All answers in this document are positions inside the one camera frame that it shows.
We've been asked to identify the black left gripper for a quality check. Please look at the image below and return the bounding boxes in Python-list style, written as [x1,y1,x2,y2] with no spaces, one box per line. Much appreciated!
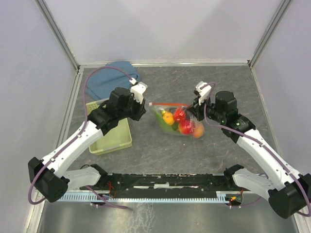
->
[117,92,146,121]

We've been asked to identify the red pepper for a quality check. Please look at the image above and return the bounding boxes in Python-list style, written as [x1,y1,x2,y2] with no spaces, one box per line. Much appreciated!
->
[173,108,187,122]

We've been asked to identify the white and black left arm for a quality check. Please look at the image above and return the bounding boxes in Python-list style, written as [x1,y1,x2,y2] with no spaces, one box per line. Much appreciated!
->
[28,83,147,202]

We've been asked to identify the pale green perforated basket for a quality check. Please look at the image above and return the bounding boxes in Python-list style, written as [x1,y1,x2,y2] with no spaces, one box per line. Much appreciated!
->
[86,98,133,156]

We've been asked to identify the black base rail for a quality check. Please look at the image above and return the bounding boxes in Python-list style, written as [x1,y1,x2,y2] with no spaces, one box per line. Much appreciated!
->
[91,173,242,199]

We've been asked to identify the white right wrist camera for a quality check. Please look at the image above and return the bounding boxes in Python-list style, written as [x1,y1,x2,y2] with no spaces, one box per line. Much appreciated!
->
[194,81,212,105]

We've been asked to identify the orange peach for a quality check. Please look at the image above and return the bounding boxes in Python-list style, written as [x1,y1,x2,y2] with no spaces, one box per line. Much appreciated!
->
[192,124,205,138]

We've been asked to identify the dark purple fruit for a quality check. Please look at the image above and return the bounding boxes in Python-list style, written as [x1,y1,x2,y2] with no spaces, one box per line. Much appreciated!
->
[171,122,179,131]

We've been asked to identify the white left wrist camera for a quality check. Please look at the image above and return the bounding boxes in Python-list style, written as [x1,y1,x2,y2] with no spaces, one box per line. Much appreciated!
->
[129,78,148,104]

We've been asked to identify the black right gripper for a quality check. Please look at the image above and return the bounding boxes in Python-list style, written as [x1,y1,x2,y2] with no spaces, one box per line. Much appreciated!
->
[187,93,225,123]

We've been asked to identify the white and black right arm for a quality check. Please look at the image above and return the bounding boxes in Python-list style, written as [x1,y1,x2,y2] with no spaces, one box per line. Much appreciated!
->
[189,86,311,219]

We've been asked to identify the green lettuce leaves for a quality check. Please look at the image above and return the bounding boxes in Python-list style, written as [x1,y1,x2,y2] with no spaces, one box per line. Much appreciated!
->
[155,112,182,136]

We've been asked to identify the blue cloth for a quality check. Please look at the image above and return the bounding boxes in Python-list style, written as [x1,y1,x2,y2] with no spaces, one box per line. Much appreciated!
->
[85,61,141,100]

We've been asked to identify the small orange fruit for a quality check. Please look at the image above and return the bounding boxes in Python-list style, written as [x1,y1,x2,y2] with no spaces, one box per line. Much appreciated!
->
[162,112,175,126]

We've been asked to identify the clear zip top bag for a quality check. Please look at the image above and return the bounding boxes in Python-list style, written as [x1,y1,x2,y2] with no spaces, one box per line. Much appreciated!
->
[149,102,205,138]

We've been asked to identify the light blue cable duct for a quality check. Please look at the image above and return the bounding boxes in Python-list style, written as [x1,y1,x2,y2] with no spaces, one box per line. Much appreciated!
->
[58,191,229,204]

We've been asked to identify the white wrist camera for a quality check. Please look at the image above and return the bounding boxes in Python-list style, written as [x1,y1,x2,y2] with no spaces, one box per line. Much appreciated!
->
[129,78,148,104]
[194,81,212,105]

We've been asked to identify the red apple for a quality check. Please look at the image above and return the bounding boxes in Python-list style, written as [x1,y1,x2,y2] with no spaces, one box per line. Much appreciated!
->
[178,120,195,135]

